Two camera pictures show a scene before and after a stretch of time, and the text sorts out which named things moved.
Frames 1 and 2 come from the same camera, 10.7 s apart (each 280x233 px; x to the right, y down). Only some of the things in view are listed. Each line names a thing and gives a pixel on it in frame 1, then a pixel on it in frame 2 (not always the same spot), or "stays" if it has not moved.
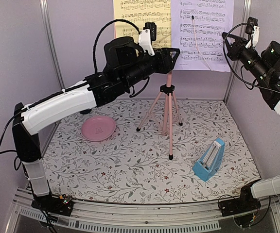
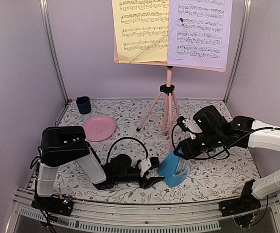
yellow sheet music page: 131,16 stays
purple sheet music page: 197,29 stays
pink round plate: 97,128 stays
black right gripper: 235,50 → 187,148
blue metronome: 210,159 → 173,169
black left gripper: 166,64 → 147,184
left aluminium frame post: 44,8 stays
